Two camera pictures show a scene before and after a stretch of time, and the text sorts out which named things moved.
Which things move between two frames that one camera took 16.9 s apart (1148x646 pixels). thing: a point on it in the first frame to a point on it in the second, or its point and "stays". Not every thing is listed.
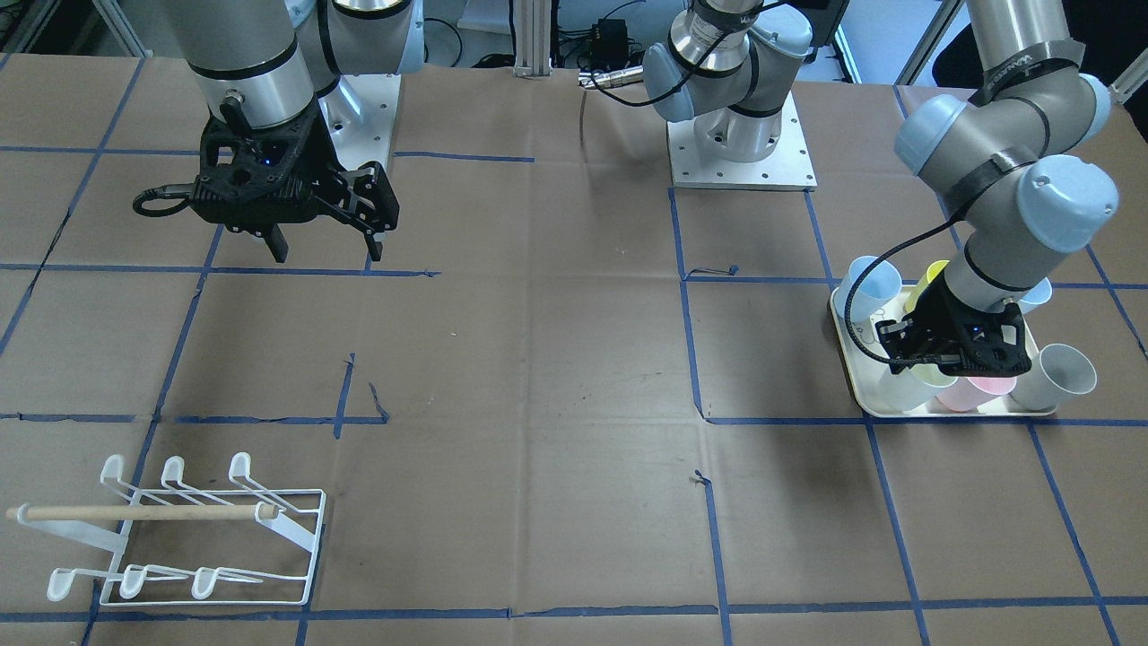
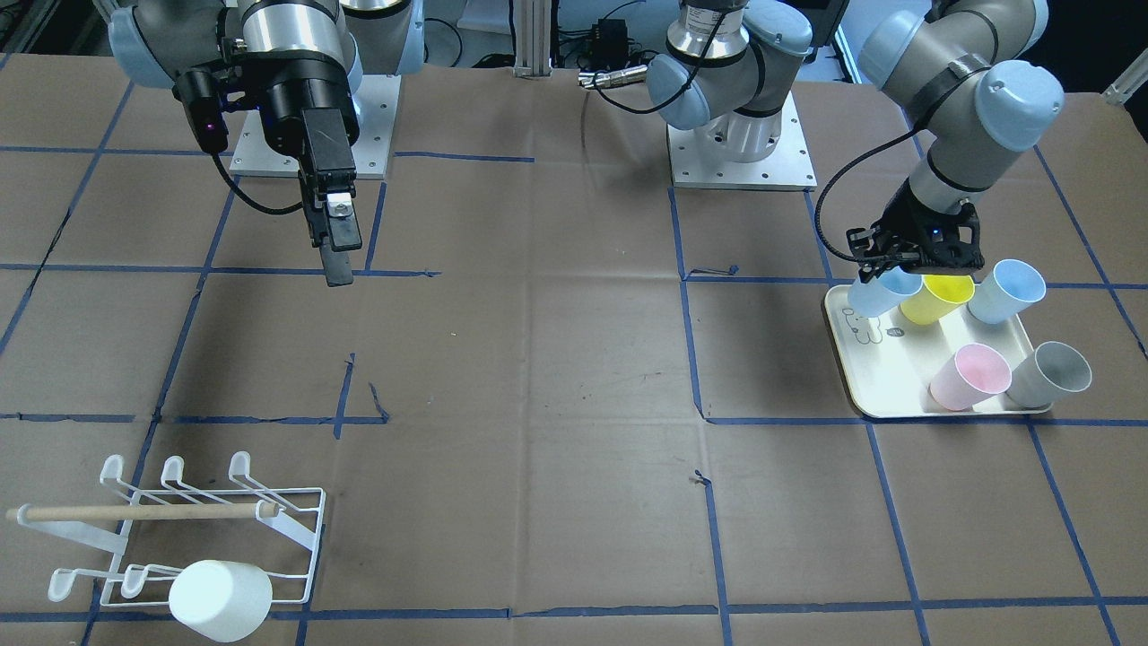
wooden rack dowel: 145,512 stays
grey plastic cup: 1056,372 stays
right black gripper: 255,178 to 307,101
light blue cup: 1039,294 to 884,295
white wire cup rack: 270,562 stays
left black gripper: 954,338 to 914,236
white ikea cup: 912,388 to 227,601
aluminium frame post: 532,31 stays
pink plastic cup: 969,393 stays
